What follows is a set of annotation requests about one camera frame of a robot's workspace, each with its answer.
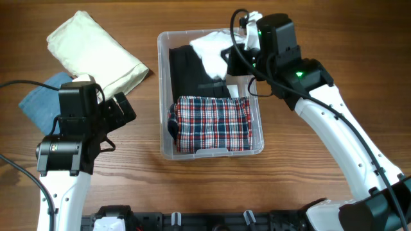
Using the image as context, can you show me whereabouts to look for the plaid checkered shorts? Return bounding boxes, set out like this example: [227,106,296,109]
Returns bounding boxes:
[167,96,252,153]

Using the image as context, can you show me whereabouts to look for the white cloth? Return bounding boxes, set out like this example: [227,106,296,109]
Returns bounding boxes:
[189,30,233,80]

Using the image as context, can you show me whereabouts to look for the folded blue jeans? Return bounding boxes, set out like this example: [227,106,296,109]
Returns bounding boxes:
[19,87,60,135]

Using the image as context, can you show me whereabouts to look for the folded cream cloth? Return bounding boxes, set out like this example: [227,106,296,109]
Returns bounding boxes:
[46,11,149,99]

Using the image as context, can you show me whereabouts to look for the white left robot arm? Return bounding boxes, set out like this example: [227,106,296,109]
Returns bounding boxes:
[36,81,136,230]

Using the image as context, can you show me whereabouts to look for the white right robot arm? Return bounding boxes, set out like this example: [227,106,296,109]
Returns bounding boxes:
[225,13,410,230]

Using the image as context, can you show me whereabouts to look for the black garment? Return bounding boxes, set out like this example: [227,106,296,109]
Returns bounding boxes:
[169,45,231,103]

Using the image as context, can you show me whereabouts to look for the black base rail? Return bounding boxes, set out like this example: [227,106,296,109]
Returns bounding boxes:
[80,205,314,231]

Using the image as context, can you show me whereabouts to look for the clear plastic container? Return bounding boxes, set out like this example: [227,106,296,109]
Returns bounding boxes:
[157,29,265,160]

